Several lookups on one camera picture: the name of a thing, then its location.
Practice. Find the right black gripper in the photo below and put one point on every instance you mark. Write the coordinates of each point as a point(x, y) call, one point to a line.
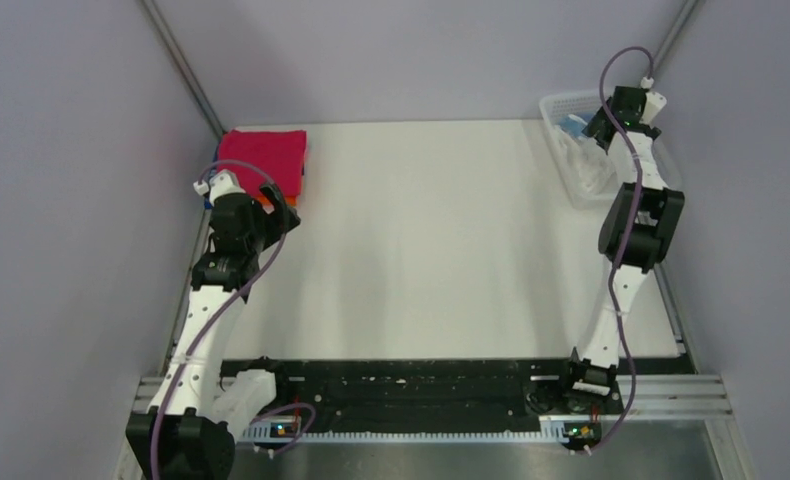
point(591, 129)

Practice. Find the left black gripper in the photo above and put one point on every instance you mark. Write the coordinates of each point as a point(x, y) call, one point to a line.
point(274, 220)

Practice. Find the white printed t-shirt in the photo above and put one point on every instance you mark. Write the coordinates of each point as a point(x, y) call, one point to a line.
point(586, 158)

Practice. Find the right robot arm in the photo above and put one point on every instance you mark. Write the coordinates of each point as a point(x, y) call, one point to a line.
point(634, 237)

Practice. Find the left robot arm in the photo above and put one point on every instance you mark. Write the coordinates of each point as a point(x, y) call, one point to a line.
point(193, 423)

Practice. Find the orange folded t-shirt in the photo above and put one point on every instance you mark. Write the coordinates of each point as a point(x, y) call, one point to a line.
point(289, 200)

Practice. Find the white plastic basket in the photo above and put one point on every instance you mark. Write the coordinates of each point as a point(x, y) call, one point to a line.
point(653, 153)

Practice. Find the red folded t-shirt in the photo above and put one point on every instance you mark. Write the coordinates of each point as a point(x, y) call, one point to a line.
point(281, 155)

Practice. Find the blue folded t-shirt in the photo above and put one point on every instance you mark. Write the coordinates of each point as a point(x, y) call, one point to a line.
point(206, 179)

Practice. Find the left controller board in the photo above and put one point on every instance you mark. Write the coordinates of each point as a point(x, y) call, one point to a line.
point(278, 429)

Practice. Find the controller board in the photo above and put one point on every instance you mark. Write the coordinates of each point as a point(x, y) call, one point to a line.
point(278, 429)
point(576, 436)

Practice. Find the right controller board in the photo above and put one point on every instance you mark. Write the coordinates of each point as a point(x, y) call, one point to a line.
point(576, 436)

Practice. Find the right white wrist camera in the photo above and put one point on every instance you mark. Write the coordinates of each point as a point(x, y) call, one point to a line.
point(655, 101)

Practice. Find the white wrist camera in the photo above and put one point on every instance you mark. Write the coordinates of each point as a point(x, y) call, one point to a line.
point(655, 101)
point(225, 182)

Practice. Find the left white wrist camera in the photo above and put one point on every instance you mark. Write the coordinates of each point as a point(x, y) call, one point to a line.
point(225, 182)

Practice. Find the right aluminium frame post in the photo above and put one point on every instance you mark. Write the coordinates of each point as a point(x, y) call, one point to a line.
point(688, 9)

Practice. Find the aluminium frame post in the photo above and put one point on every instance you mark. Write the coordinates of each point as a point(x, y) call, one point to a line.
point(185, 72)
point(688, 9)

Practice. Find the left aluminium frame post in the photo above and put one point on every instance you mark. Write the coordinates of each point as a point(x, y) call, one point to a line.
point(185, 72)

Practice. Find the black mounting base rail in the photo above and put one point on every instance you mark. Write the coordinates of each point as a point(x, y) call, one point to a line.
point(427, 396)

